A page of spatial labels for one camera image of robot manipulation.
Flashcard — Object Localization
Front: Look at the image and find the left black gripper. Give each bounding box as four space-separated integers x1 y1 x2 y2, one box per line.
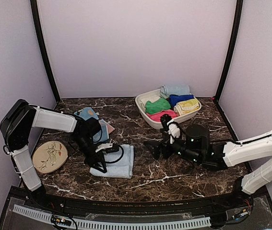
72 134 106 173

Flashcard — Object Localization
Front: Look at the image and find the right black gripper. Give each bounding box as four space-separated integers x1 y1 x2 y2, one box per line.
143 128 202 164

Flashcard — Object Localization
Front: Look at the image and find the large light blue towel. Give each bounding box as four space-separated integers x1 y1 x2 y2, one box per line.
90 144 134 179

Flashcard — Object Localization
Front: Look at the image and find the blue patterned cartoon towel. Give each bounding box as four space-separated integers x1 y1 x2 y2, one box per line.
74 107 109 143

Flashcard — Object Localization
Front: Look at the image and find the white plastic basin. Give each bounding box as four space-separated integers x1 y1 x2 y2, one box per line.
135 89 202 130

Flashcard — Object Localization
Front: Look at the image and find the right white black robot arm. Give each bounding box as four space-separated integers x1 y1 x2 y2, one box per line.
144 117 272 208

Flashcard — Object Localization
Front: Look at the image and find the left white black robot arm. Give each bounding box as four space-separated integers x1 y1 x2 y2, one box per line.
0 99 107 209

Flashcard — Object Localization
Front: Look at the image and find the pink folded towel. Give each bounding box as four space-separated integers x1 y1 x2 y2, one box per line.
146 109 177 122

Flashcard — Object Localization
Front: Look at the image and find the green folded towel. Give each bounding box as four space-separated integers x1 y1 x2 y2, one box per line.
145 98 171 115

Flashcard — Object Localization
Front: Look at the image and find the round bird painted plate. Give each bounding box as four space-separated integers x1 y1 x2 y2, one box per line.
32 141 68 174

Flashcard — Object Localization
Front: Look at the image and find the yellow white rolled towel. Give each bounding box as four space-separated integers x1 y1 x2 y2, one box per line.
174 98 200 115

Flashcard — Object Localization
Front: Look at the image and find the cream folded towel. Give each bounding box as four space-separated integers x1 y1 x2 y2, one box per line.
140 94 160 109

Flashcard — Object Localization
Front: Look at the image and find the dark blue rolled towel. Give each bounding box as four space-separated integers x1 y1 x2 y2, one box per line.
168 94 194 107

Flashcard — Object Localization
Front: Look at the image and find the rolled light blue towel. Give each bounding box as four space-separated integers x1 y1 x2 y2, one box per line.
160 84 190 98

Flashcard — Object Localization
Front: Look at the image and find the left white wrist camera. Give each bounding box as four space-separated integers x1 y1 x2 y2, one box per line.
95 143 119 154

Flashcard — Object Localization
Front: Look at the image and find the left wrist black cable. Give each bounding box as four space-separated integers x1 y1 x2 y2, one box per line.
102 143 125 166

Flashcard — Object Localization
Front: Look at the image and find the white slotted cable duct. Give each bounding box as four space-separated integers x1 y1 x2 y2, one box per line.
12 205 212 230

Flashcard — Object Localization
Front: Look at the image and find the black front rail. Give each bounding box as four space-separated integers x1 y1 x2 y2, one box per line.
46 194 247 216

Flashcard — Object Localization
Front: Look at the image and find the right black frame post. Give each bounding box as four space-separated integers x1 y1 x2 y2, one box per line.
214 0 244 103

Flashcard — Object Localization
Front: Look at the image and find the black frame post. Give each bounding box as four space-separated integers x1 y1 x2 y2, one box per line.
30 0 61 103
214 0 244 103

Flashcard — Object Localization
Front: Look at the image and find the left black frame post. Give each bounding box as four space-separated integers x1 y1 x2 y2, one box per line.
30 0 61 103

